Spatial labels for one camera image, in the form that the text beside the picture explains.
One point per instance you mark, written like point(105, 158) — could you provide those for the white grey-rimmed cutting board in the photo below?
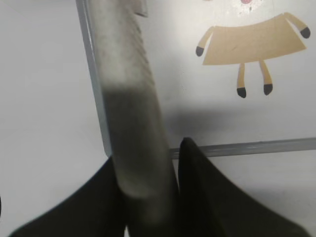
point(202, 102)

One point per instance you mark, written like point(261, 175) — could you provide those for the white-handled kitchen knife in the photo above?
point(128, 88)

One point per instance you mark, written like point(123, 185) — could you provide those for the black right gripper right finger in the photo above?
point(197, 200)

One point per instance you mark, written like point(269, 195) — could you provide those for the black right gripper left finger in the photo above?
point(95, 210)

